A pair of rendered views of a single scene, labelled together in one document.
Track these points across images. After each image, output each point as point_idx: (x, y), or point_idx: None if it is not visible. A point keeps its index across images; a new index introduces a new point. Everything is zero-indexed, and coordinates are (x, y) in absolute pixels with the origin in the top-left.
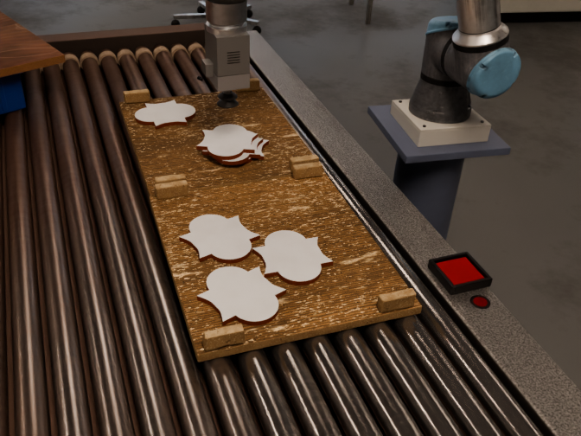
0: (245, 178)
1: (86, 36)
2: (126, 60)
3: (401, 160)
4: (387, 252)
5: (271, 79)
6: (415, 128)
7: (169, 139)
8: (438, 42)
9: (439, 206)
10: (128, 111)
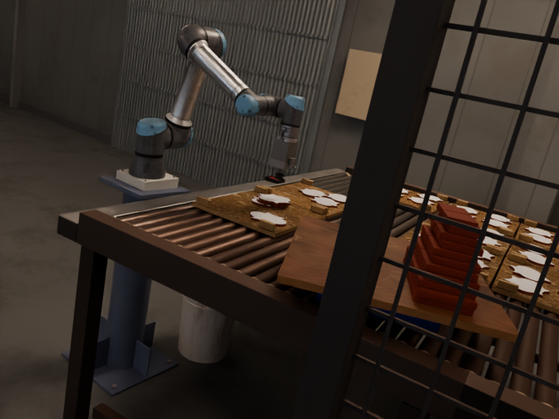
0: None
1: (207, 260)
2: (206, 249)
3: None
4: None
5: (163, 205)
6: (174, 180)
7: (285, 216)
8: (166, 133)
9: None
10: (279, 229)
